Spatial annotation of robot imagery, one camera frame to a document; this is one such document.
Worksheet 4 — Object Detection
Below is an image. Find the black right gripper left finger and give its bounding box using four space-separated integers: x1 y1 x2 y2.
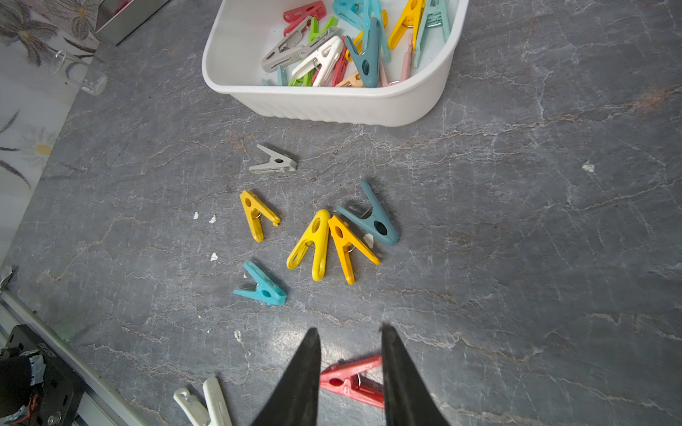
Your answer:
252 328 321 425

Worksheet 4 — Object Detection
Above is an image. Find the dark teal clothespin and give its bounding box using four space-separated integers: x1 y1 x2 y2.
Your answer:
337 180 400 246

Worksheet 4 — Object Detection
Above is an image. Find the orange yellow clothespin centre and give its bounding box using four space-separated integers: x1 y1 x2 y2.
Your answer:
329 216 380 285

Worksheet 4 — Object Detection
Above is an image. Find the beige clothespin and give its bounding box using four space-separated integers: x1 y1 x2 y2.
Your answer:
336 72 364 88

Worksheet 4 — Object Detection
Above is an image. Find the lime green clothespin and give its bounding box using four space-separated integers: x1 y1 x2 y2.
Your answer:
289 69 317 87
308 17 337 42

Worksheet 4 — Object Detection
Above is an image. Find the white clothespin bottom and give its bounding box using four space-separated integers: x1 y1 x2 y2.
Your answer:
173 376 233 426

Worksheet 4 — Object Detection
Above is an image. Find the red clothespin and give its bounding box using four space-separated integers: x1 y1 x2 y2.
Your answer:
282 1 327 37
320 355 385 409
332 46 348 87

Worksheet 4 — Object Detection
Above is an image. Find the sage green clothespin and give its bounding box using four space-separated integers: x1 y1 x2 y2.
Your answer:
413 0 451 67
261 66 289 86

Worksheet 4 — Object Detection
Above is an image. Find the grey clothespin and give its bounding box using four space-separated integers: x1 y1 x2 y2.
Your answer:
249 144 298 174
261 16 340 73

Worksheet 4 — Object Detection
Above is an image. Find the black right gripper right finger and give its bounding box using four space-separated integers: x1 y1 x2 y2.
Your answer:
381 323 449 425

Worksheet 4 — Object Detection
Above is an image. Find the white clothespin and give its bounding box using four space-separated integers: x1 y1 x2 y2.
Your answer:
292 35 345 87
173 376 233 426

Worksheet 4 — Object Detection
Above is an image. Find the yellow clothespin pair centre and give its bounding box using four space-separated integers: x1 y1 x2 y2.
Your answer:
287 209 330 282

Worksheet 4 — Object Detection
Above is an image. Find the clear plastic cup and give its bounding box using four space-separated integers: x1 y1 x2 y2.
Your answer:
51 50 108 96

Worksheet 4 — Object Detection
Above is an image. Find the white plastic storage box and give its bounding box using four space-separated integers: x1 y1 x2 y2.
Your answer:
202 1 469 127

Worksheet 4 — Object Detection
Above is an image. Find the turquoise clothespin of pair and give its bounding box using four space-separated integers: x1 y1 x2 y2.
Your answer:
233 261 288 305

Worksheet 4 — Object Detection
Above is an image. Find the lime green clothespin bottom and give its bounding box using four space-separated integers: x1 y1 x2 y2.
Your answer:
289 69 317 87

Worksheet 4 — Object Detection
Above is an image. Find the pink clothespin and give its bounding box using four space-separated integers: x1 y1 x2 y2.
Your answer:
379 43 413 87

